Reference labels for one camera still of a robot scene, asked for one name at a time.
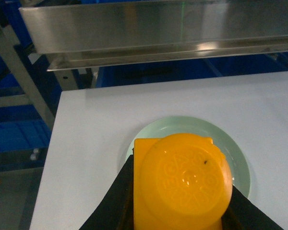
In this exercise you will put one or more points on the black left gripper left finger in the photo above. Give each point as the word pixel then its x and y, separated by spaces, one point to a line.
pixel 115 211

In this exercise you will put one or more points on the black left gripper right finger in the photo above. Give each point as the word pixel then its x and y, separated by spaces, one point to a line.
pixel 241 214

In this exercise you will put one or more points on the yellow toy block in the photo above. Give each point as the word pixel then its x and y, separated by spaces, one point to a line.
pixel 177 188

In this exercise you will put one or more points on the light green round plate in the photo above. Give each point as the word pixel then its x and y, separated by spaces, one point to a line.
pixel 201 135

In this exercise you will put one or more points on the stainless steel shelf rail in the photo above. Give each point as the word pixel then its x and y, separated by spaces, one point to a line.
pixel 109 34

